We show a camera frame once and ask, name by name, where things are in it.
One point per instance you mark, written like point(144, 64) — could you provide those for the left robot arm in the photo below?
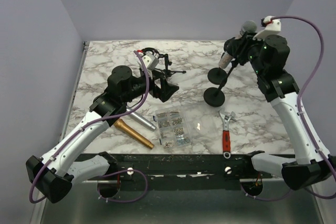
point(58, 170)

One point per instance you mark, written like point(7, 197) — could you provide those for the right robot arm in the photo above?
point(312, 162)

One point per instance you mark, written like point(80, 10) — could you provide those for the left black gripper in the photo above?
point(167, 89)

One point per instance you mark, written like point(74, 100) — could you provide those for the red-handled adjustable wrench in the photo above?
point(226, 119)

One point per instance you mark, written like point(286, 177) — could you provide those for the black front mounting rail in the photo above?
point(183, 172)

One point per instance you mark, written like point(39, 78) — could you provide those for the cork-handle silver-head microphone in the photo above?
point(233, 44)

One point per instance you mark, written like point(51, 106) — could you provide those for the grey microphone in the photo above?
point(143, 121)

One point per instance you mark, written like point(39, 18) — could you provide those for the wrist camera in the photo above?
point(150, 61)
point(271, 25)

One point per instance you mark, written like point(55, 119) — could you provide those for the black round-base shock-mount stand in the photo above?
point(216, 75)

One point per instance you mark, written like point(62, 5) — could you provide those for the black tripod microphone stand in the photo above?
point(165, 57)

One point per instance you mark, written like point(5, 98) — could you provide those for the clear plastic screw box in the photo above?
point(173, 129)

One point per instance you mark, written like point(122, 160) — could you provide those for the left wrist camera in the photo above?
point(150, 61)

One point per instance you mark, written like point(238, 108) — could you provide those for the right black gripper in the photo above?
point(241, 44)

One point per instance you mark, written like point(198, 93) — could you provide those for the gold microphone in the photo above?
point(122, 126)

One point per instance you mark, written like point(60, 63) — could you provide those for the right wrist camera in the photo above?
point(271, 25)

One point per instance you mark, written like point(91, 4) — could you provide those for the black round-base clip stand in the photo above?
point(215, 96)

